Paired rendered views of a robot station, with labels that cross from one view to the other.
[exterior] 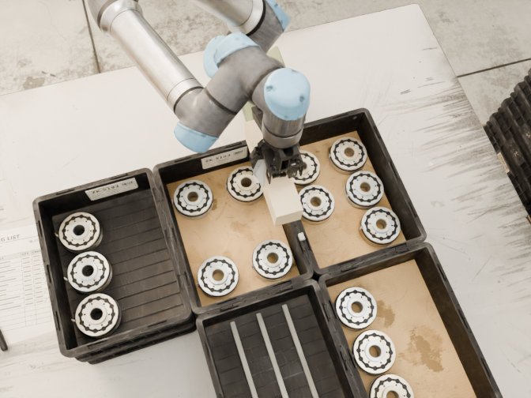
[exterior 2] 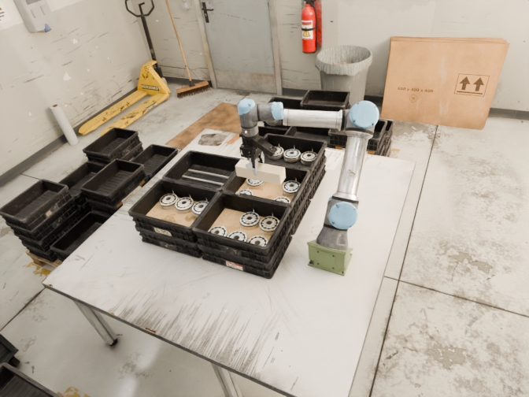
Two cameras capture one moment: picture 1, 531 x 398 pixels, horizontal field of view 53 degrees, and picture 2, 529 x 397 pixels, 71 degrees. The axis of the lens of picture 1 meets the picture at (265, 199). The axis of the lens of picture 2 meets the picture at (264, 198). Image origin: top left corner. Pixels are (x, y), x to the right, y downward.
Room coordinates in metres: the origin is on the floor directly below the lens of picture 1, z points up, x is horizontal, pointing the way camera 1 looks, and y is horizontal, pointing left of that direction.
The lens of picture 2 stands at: (1.70, -0.86, 2.14)
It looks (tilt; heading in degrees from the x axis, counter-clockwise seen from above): 40 degrees down; 144
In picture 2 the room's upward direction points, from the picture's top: 8 degrees counter-clockwise
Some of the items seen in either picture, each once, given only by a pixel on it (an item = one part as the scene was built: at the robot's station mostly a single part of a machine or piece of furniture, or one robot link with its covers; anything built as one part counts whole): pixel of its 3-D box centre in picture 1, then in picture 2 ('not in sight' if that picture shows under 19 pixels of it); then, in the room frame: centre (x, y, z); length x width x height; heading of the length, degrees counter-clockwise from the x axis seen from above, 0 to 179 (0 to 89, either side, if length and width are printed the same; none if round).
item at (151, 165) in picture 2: not in sight; (156, 174); (-1.00, -0.02, 0.31); 0.40 x 0.30 x 0.34; 113
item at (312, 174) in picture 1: (301, 167); (269, 223); (0.64, -0.09, 0.86); 0.10 x 0.10 x 0.01
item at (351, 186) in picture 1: (364, 188); (236, 238); (0.60, -0.26, 0.86); 0.10 x 0.10 x 0.01
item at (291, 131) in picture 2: not in sight; (311, 148); (-0.24, 1.12, 0.31); 0.40 x 0.30 x 0.34; 23
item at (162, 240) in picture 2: not in sight; (182, 224); (0.20, -0.36, 0.76); 0.40 x 0.30 x 0.12; 25
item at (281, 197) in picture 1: (272, 170); (260, 172); (0.51, -0.01, 1.07); 0.24 x 0.06 x 0.06; 23
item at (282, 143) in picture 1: (284, 125); (249, 129); (0.50, -0.02, 1.31); 0.08 x 0.08 x 0.05
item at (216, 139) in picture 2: not in sight; (211, 139); (-0.50, 0.32, 0.71); 0.22 x 0.19 x 0.01; 23
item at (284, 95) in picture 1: (284, 102); (248, 113); (0.50, -0.01, 1.39); 0.09 x 0.08 x 0.11; 47
